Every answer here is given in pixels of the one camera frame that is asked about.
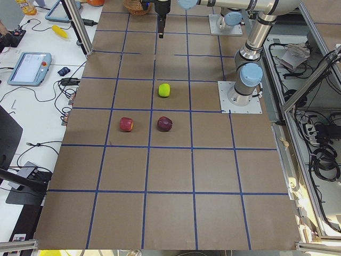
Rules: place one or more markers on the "far teach pendant tablet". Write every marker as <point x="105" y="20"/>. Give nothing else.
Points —
<point x="57" y="13"/>

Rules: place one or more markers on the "aluminium frame post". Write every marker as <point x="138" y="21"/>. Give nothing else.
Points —
<point x="78" y="26"/>

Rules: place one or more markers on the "dark red apple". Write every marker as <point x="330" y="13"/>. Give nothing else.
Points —
<point x="164" y="124"/>

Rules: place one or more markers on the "green apple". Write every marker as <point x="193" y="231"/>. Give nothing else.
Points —
<point x="164" y="90"/>

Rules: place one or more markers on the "teach pendant tablet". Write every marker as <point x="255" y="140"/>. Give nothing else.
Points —
<point x="57" y="13"/>
<point x="30" y="69"/>

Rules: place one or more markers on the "yellow toy corn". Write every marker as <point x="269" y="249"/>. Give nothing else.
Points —
<point x="60" y="32"/>

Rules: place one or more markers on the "crumpled paper box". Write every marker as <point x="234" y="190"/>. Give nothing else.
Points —
<point x="294" y="55"/>

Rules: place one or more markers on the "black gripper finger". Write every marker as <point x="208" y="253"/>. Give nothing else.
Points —
<point x="161" y="26"/>

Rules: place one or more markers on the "small blue black object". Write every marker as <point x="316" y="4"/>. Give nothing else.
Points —
<point x="63" y="71"/>

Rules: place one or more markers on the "wicker basket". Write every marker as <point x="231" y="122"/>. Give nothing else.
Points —
<point x="136" y="8"/>

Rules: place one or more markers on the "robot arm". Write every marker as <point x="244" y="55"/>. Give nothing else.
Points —
<point x="229" y="21"/>
<point x="249" y="73"/>

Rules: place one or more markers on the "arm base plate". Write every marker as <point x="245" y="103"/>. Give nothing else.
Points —
<point x="212" y="23"/>
<point x="233" y="103"/>

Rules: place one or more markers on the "near teach pendant tablet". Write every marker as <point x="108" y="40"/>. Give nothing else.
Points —
<point x="30" y="69"/>

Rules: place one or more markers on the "grey usb hub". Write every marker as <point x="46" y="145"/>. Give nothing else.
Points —
<point x="31" y="177"/>

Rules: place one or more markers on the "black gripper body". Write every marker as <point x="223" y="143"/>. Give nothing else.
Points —
<point x="161" y="7"/>

